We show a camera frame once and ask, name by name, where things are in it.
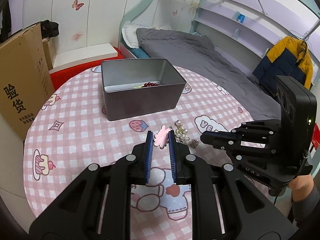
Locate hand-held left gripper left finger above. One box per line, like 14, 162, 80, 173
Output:
29, 130, 154, 240

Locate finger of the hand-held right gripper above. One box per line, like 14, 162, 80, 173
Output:
201, 119, 282, 140
200, 135, 278, 172

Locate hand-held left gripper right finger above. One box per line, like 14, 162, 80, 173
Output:
168, 130, 296, 240

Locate pearl and gold jewelry piece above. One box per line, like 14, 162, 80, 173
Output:
174, 120, 191, 144

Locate grey metal tin box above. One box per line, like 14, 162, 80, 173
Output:
101, 58, 186, 122

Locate person's right forearm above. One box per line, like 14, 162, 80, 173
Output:
287, 172, 320, 228

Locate yellow and navy jacket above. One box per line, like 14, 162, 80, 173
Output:
252, 36, 314, 91

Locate grey bed blanket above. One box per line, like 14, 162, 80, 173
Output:
136, 27, 283, 122

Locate teal bed sheet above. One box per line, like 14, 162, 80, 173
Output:
131, 48, 151, 59

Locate red stool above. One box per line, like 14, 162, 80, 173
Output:
49, 46, 124, 91

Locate white pillow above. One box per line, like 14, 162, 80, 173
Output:
122, 21, 173, 49

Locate small brown cardboard box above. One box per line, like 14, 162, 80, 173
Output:
41, 39, 57, 71

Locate white wardrobe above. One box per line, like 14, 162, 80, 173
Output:
15, 0, 161, 63

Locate large brown cardboard box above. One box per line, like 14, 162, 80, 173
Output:
0, 22, 56, 139

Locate black bag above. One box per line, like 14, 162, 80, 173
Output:
40, 19, 60, 41

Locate black hanging coat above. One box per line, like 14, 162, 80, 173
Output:
0, 0, 12, 43

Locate wire clothes hanger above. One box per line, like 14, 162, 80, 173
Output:
287, 29, 313, 46

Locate white wall shelf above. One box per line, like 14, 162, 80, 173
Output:
192, 17, 266, 56
197, 6, 276, 46

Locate teal bunk bed frame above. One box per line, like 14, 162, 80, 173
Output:
117, 0, 320, 53

